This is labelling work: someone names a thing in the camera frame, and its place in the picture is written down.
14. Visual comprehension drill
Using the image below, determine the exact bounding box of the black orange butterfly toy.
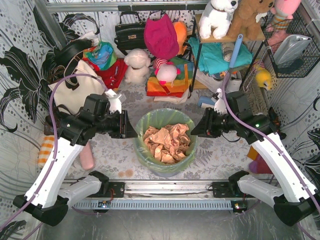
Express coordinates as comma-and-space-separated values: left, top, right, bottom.
268, 107, 287, 140

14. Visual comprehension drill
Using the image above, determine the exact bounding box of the orange checked towel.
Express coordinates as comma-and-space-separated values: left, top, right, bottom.
37, 135, 55, 168

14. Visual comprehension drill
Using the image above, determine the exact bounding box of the black wire basket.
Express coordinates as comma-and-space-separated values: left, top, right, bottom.
261, 11, 320, 79

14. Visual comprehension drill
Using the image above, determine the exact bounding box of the black leather handbag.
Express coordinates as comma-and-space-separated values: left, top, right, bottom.
114, 11, 147, 56

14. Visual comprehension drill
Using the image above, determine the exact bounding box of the pink plush toy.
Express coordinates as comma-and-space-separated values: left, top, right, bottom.
266, 0, 301, 32

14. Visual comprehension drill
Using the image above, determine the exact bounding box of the red cloth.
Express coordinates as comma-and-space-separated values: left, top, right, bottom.
96, 58, 128, 90

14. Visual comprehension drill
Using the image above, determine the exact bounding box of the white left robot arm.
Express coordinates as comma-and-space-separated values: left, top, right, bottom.
13, 90, 138, 226

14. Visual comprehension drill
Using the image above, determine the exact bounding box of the colourful scarf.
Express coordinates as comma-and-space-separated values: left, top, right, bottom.
82, 41, 117, 71

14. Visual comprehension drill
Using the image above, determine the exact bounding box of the teal folded cloth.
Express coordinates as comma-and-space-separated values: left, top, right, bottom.
197, 42, 253, 75

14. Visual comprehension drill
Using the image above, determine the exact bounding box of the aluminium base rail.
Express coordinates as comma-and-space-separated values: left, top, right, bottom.
71, 180, 261, 214

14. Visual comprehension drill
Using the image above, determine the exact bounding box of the magenta cloth bag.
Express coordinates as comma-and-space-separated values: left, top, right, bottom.
144, 13, 179, 60

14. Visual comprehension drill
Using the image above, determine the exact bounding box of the black hat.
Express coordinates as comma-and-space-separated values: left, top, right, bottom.
53, 39, 93, 67

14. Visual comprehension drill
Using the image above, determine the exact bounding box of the brown bear plush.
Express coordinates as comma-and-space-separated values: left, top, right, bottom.
227, 0, 275, 41

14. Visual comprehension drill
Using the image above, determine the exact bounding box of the blue lint roller mop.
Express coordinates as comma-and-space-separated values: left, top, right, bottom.
197, 33, 244, 108

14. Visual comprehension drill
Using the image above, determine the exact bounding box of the rainbow striped bag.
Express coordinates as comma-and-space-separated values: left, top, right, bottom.
146, 57, 194, 98

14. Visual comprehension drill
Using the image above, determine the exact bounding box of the pink case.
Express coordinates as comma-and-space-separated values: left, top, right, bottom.
79, 142, 95, 171

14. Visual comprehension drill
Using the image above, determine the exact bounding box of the blue trash bin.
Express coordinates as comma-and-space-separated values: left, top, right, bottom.
149, 168, 184, 178

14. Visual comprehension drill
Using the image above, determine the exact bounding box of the green trash bag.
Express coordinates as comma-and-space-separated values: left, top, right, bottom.
133, 108, 198, 178

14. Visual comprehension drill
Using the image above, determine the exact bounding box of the white pink plush doll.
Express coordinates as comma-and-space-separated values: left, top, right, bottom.
153, 58, 181, 85

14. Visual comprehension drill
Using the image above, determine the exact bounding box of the yellow duck plush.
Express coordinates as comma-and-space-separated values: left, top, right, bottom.
253, 61, 272, 91

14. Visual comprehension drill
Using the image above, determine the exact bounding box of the silver foil pouch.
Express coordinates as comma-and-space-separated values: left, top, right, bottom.
273, 34, 313, 65

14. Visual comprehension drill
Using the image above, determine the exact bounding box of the purple orange sock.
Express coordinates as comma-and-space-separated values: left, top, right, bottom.
247, 146, 272, 174

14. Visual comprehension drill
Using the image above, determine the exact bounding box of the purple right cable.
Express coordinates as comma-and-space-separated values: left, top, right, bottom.
221, 71, 320, 216

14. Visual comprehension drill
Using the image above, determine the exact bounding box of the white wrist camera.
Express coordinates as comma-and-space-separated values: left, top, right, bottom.
211, 88, 227, 115
104, 89, 127, 114

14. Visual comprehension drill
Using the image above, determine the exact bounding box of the beige chenille mop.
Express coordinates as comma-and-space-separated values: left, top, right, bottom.
240, 73, 268, 115

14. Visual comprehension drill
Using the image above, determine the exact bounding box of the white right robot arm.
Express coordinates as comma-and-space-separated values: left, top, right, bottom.
191, 89, 320, 226

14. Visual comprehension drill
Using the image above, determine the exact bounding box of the purple cable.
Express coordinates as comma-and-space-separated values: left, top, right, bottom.
0, 73, 111, 240
221, 71, 320, 216

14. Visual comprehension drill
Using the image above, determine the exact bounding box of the orange plush toy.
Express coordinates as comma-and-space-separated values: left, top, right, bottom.
173, 21, 187, 55

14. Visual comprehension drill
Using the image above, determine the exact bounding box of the black frame wooden shelf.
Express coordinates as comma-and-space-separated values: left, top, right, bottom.
188, 13, 267, 100

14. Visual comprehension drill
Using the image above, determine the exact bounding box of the white lamb plush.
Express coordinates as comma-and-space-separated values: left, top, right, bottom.
124, 48, 151, 84

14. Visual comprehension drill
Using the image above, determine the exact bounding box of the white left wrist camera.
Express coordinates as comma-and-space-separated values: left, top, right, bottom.
104, 89, 127, 114

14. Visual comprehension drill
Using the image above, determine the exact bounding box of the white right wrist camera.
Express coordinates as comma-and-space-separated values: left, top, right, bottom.
211, 88, 227, 115

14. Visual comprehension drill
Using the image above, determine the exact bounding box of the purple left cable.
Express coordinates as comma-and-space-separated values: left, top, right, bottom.
0, 73, 111, 240

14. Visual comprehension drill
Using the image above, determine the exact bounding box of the cream canvas tote bag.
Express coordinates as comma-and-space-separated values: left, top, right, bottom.
47, 59, 107, 116

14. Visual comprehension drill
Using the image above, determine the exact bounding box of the white dog plush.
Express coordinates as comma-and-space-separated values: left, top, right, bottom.
199, 0, 239, 40

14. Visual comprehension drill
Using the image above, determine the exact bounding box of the crumpled brown paper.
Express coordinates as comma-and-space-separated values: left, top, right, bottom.
143, 123, 191, 165

